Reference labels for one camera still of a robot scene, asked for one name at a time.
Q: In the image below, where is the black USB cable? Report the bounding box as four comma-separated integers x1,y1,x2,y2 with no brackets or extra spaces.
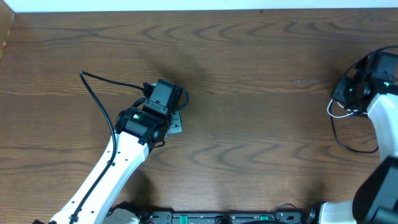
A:
330,62,380,154

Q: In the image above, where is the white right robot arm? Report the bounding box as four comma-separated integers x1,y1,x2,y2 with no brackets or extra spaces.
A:
306,46,397,224

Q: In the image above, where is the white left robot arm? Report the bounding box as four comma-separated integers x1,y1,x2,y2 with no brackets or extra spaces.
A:
50,80,189,223

